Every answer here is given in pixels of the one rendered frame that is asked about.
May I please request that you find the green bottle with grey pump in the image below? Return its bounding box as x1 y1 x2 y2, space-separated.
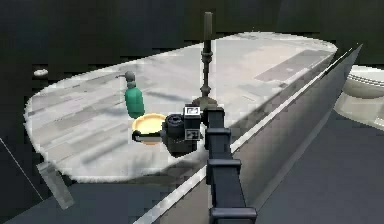
115 70 146 120

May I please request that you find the yellow bowl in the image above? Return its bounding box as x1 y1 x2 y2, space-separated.
131 112 167 146

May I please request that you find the dark candlestick holder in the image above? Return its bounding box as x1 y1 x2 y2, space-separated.
191 39 220 112

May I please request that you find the grey oval table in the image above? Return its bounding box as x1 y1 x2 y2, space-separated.
23 31 339 210

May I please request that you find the olive candle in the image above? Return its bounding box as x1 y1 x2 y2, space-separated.
203 11 214 42

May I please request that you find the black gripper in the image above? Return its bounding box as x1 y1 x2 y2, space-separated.
131 113 201 158

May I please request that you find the small white disc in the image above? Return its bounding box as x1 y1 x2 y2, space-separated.
32 68 50 78

